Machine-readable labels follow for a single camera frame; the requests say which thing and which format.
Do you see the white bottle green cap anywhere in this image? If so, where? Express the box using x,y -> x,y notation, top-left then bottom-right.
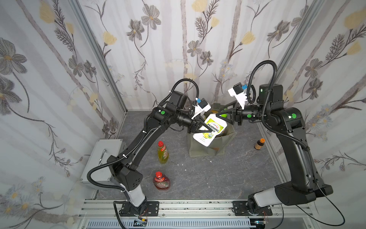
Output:
193,114 -> 227,147

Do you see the green fabric shopping bag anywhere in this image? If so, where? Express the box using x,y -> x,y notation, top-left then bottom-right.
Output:
187,123 -> 237,157

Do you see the red soap bottle red cap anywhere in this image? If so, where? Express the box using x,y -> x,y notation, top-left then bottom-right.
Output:
153,171 -> 171,190

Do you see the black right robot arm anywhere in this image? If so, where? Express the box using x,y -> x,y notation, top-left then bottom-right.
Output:
216,60 -> 334,215

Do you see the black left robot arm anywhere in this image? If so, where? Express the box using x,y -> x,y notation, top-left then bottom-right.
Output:
87,78 -> 212,217

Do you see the small bottle orange cap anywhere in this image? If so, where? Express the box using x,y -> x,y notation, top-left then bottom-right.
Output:
254,138 -> 266,150

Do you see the green bottle red cap rear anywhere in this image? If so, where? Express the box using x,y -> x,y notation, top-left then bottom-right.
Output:
158,141 -> 169,164

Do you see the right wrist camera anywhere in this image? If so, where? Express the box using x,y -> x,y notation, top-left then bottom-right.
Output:
228,82 -> 247,109

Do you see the grey metal box with handle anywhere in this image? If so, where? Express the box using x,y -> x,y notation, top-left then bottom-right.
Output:
80,139 -> 126,189

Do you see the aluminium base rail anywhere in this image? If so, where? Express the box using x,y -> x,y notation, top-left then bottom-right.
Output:
73,199 -> 319,229

